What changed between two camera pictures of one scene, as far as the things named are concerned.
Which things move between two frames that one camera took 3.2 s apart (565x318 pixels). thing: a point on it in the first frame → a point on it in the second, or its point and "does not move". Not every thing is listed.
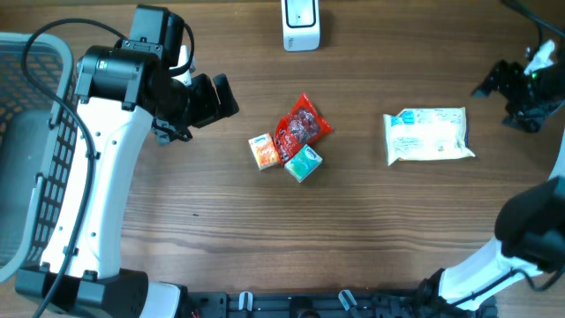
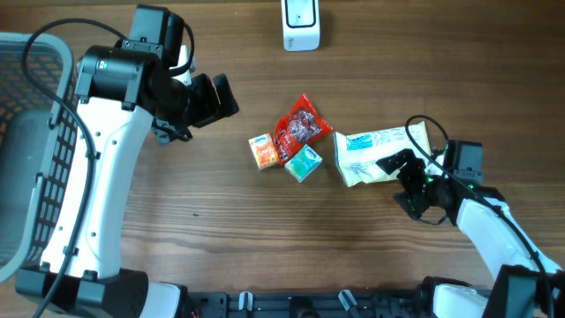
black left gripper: [209, 106] does not move
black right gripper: [501, 79] → [414, 207]
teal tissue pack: [303, 162] does not move
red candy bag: [297, 127] does not move
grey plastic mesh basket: [38, 152] does not move
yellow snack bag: [420, 133] → [356, 154]
